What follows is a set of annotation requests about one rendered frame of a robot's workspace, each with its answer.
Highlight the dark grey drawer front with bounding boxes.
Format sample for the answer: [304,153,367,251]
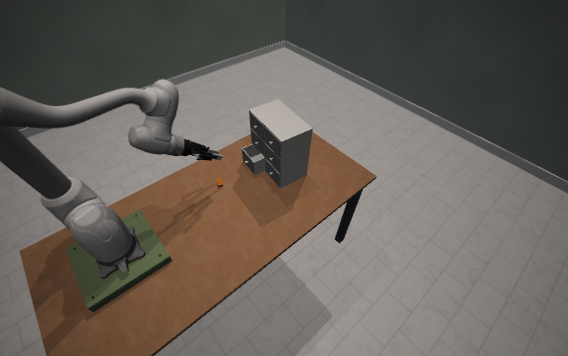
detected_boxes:
[265,144,280,173]
[266,159,280,187]
[242,144,265,175]
[251,129,265,156]
[265,127,281,157]
[250,112,264,141]

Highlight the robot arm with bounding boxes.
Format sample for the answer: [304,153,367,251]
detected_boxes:
[0,79,185,279]

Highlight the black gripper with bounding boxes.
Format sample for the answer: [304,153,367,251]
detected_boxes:
[181,139,223,161]

